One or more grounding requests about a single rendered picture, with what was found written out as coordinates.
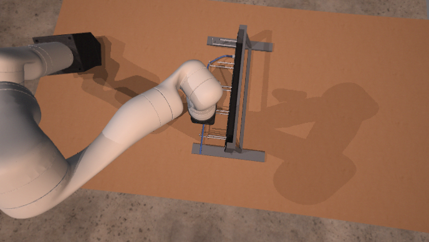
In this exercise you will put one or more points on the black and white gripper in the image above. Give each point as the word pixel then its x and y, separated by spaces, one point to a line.
pixel 208 119

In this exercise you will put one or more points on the grey metal rack with black panel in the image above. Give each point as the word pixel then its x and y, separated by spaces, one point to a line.
pixel 233 151

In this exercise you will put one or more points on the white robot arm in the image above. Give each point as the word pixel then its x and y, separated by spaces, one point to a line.
pixel 34 175

